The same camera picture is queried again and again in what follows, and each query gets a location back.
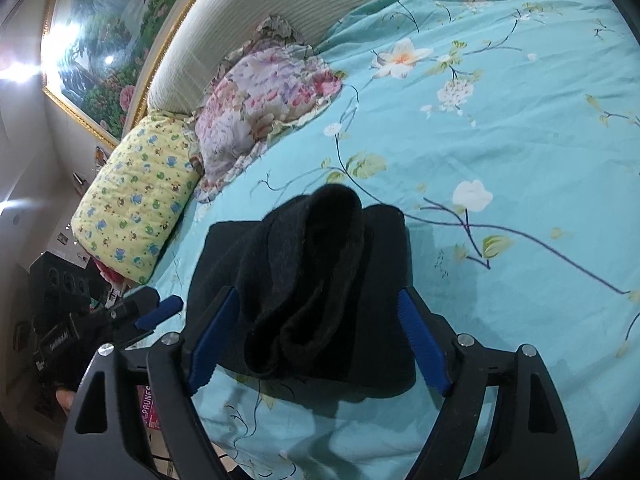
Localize red cloth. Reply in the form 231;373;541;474
92;257;127;287

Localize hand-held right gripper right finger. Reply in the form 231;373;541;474
397;286;576;480

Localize pink printed box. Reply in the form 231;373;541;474
135;385;163;431

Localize black speaker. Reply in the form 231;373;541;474
29;252;101;313

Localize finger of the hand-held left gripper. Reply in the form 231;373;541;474
134;296;185;334
119;287;161;322

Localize blue floral bedsheet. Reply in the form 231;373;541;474
122;0;640;480

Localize cream ribbed headboard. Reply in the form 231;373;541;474
122;0;496;133

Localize gold framed landscape painting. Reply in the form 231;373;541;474
40;0;231;148

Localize yellow cartoon print pillow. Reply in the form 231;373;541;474
70;112;201;286

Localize black pants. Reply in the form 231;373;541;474
186;184;418;390

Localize pink floral ruffled pillow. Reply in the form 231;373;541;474
187;15;346;203

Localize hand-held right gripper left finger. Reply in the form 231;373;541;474
54;285;242;480

